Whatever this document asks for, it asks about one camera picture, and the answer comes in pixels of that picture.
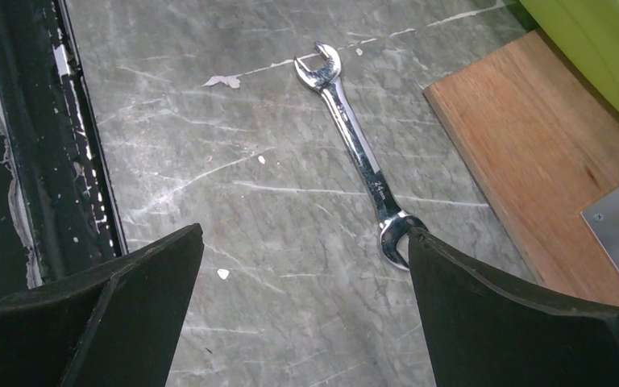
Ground chrome combination wrench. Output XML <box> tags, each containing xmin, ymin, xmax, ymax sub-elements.
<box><xmin>293</xmin><ymin>41</ymin><xmax>425</xmax><ymax>271</ymax></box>

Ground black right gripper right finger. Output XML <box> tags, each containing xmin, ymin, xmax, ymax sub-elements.
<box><xmin>409</xmin><ymin>228</ymin><xmax>619</xmax><ymax>386</ymax></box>

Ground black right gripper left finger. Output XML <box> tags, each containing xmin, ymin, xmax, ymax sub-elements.
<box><xmin>0</xmin><ymin>223</ymin><xmax>204</xmax><ymax>386</ymax></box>

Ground lime green plastic tub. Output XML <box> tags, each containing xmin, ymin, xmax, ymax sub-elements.
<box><xmin>521</xmin><ymin>0</ymin><xmax>619</xmax><ymax>112</ymax></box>

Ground wooden board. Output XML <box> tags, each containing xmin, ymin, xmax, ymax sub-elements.
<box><xmin>424</xmin><ymin>30</ymin><xmax>619</xmax><ymax>306</ymax></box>

